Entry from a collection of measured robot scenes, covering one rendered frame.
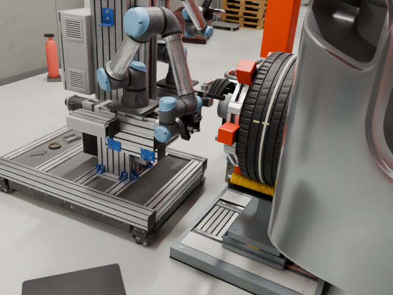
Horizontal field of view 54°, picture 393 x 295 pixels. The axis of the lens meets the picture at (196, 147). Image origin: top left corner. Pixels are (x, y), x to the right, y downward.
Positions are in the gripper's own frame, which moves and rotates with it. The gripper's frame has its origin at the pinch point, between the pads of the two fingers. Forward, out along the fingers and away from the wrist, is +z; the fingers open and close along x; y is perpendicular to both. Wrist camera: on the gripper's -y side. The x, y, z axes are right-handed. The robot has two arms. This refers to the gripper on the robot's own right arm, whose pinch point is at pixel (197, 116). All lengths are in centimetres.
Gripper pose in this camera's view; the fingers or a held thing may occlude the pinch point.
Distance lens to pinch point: 200.1
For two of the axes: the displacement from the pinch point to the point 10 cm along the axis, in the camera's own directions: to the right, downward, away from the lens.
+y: 0.7, -8.9, -4.5
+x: -8.8, -2.6, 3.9
